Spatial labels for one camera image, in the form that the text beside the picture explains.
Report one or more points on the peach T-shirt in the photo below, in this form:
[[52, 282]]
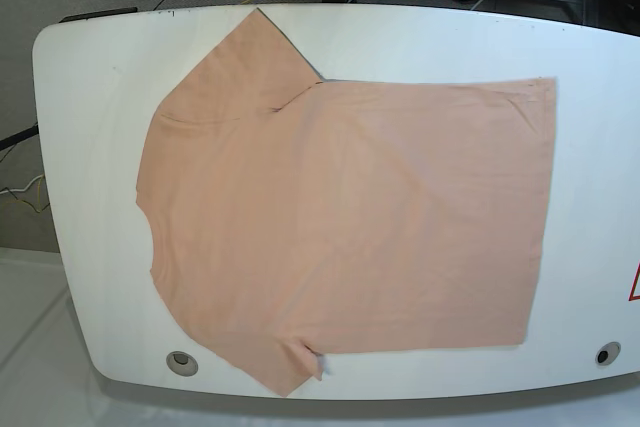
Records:
[[294, 217]]

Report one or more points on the left table grommet hole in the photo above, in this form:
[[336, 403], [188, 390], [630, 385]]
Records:
[[182, 363]]

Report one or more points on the table grommet hole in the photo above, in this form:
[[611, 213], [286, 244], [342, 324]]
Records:
[[608, 354], [182, 363]]

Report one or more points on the black bar at left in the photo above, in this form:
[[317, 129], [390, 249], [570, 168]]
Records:
[[19, 137]]

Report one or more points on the red triangle sticker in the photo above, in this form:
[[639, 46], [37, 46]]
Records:
[[635, 292]]

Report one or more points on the right table grommet hole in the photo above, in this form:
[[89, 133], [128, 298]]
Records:
[[608, 354]]

